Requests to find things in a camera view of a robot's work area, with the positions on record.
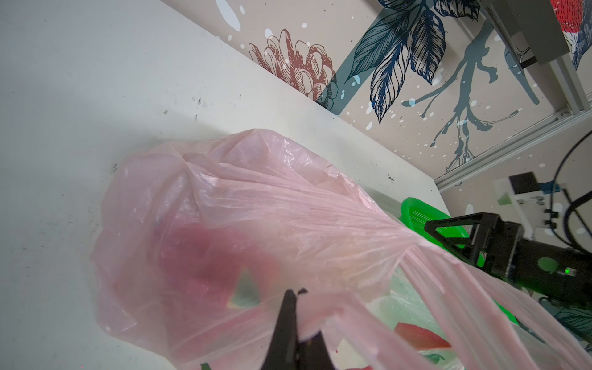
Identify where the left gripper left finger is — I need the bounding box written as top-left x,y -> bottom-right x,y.
261,290 -> 298,370

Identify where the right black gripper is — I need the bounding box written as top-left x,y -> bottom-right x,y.
424,212 -> 591,308

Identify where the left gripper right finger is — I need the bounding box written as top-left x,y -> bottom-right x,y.
298,331 -> 335,370

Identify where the green plastic basket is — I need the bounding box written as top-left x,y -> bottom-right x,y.
399,196 -> 519,325

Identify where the pink plastic bag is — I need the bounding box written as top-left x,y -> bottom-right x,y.
91,129 -> 591,369

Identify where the red dragon fruit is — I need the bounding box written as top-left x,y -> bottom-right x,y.
394,322 -> 452,351

